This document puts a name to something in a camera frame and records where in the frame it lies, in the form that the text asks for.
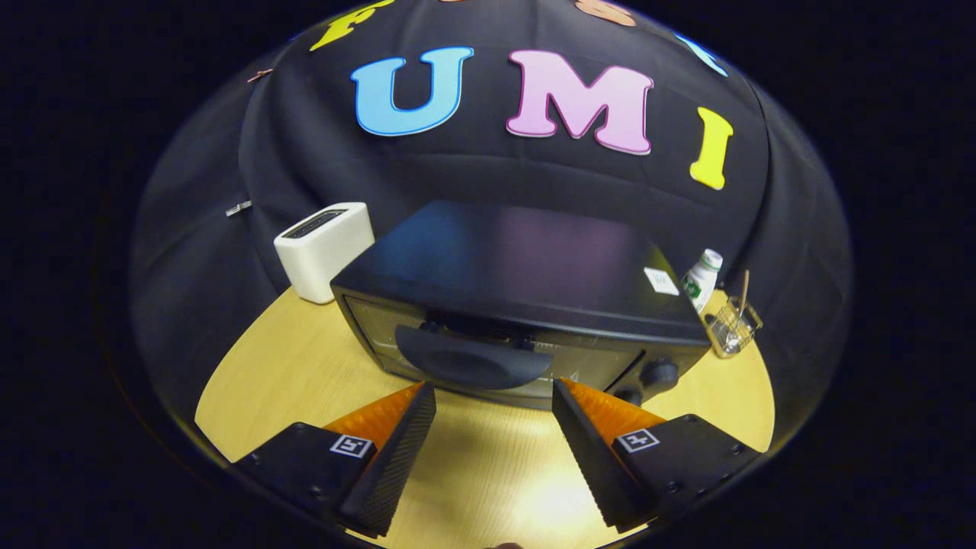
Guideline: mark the black backdrop cloth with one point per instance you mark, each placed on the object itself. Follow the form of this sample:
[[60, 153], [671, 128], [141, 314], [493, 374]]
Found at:
[[488, 168]]

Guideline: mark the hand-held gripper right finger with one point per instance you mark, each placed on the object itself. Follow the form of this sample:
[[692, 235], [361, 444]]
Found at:
[[595, 457]]

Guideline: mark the wooden stick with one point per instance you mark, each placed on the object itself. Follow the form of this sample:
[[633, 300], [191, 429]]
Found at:
[[743, 286]]

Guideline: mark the white bottle green label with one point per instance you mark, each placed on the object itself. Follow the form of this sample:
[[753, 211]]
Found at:
[[700, 282]]

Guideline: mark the metal clip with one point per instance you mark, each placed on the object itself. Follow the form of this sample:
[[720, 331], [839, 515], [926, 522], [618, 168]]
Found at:
[[239, 208]]

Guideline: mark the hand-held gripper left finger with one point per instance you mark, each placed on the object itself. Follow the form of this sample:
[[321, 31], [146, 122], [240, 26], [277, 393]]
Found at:
[[393, 461]]

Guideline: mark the white toaster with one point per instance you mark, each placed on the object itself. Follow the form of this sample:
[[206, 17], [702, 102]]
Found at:
[[320, 252]]

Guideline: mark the red clip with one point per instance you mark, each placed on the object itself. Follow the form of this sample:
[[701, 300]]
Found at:
[[259, 75]]

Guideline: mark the black toaster oven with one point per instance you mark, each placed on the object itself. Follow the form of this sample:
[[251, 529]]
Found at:
[[518, 259]]

